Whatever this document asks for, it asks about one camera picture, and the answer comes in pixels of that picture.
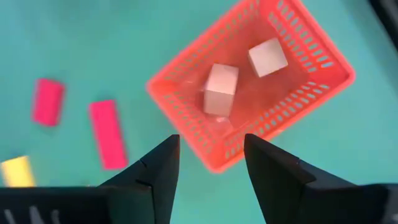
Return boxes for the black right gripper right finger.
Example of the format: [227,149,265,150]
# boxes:
[244,133,358,224]

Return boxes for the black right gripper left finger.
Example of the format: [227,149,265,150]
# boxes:
[98,134,181,224]

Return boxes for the long red block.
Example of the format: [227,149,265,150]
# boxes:
[88,99,129,171]

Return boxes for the natural wooden cube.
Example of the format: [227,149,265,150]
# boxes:
[203,62,240,118]
[247,37,289,78]

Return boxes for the short red block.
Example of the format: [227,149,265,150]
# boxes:
[30,77,67,128]

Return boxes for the orange perforated plastic basket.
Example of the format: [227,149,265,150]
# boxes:
[145,0,357,174]

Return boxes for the long yellow block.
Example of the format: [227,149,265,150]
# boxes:
[0,155,38,189]

